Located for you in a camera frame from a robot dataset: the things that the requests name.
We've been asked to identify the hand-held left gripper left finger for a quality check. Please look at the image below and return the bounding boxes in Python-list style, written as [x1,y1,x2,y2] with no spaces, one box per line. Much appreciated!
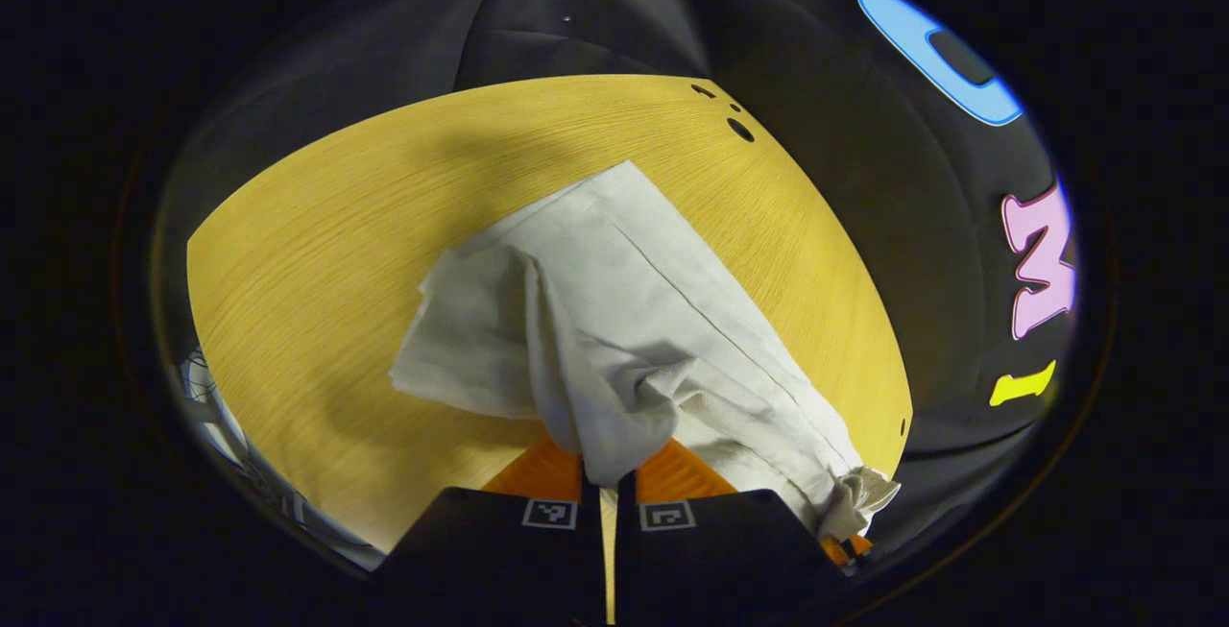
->
[368,435,610,627]

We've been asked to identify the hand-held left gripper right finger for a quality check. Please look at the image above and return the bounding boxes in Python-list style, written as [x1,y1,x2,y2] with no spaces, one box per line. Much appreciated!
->
[613,435,850,627]

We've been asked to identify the white jeans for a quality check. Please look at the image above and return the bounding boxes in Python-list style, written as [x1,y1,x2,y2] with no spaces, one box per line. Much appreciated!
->
[389,159,902,542]

